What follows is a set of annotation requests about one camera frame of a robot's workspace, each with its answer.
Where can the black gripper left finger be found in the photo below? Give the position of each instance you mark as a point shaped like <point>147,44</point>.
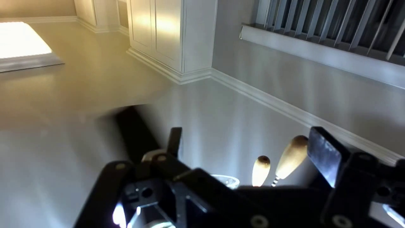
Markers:
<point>106,194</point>

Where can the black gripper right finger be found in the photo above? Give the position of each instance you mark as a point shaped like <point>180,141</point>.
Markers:
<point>359,185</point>

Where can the dark ceiling fan blade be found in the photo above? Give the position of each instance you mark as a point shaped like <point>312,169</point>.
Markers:
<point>133,131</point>

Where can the white vertical window blinds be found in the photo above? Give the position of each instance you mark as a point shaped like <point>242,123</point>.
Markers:
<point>330,21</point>

